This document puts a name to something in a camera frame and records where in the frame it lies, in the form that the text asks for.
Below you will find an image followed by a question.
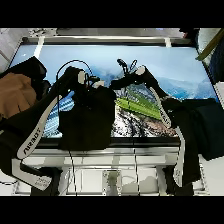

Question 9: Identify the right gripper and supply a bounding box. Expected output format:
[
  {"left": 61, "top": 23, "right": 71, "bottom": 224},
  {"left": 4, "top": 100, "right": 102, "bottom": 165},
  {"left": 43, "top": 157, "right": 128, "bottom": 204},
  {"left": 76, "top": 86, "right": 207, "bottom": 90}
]
[{"left": 109, "top": 76, "right": 134, "bottom": 91}]

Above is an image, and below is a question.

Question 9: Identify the dark teal garment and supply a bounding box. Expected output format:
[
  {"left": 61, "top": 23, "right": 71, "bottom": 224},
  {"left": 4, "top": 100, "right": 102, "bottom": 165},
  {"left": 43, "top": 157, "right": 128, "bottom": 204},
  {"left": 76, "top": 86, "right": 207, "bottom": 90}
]
[{"left": 186, "top": 97, "right": 224, "bottom": 162}]

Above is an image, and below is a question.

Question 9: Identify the brown garment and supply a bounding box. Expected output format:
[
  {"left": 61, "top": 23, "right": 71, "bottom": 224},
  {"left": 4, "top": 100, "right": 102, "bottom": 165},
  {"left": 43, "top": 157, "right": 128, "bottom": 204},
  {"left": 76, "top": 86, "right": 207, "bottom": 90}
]
[{"left": 0, "top": 72, "right": 38, "bottom": 120}]

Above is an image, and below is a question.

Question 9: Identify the black cable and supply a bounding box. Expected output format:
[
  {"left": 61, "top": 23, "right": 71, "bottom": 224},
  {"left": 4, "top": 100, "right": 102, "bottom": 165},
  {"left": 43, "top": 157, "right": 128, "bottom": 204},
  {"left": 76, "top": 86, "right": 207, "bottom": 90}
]
[
  {"left": 67, "top": 149, "right": 78, "bottom": 197},
  {"left": 55, "top": 59, "right": 95, "bottom": 101},
  {"left": 132, "top": 146, "right": 140, "bottom": 197}
]

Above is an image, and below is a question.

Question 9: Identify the silver frame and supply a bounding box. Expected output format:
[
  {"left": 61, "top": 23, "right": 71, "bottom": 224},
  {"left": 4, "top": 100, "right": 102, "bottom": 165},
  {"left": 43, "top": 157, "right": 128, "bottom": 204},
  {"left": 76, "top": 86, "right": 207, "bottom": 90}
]
[{"left": 12, "top": 35, "right": 212, "bottom": 197}]

